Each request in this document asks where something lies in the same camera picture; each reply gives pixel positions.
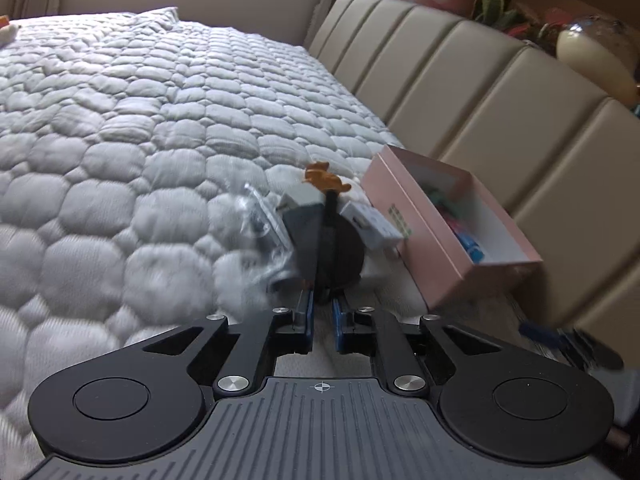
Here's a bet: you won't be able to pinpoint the green leafy plant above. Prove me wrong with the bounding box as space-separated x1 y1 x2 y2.
474 0 532 36

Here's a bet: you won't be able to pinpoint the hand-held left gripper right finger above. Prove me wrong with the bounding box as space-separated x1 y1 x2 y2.
331 297 503 401

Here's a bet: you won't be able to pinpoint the orange toy figure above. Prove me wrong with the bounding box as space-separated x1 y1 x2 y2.
305 161 353 195

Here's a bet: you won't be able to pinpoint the orange and white toy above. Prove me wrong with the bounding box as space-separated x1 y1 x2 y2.
0 14 19 47

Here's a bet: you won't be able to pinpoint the black round disc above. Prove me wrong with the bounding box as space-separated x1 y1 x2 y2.
317 192 367 293

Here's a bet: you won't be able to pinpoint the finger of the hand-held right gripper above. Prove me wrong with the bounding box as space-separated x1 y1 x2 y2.
519 322 625 372

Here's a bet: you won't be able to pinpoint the small blue toy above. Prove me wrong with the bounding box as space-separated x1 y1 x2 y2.
460 235 487 263

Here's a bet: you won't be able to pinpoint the pink cardboard box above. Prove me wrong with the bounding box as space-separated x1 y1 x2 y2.
361 144 543 311

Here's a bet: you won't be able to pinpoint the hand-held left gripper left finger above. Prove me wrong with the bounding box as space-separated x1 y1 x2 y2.
142 290 316 401

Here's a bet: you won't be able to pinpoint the clear plastic bag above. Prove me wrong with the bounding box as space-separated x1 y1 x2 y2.
235 182 301 292

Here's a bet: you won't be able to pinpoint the grey quilted bed cover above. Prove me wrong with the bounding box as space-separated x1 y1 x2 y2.
0 7 566 480

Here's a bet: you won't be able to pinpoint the colourful shelf ornaments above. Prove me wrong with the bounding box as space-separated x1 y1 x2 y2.
510 7 568 53

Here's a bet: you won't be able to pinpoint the white egg-shaped lamp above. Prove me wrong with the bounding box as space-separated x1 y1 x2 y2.
556 17 639 105

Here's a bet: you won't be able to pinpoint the beige padded headboard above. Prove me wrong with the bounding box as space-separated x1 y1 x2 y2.
306 0 640 341

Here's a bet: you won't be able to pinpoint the grey rectangular box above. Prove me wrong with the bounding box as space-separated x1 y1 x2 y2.
277 185 328 283

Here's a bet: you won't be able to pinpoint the small white box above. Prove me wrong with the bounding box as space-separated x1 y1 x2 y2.
340 201 405 253

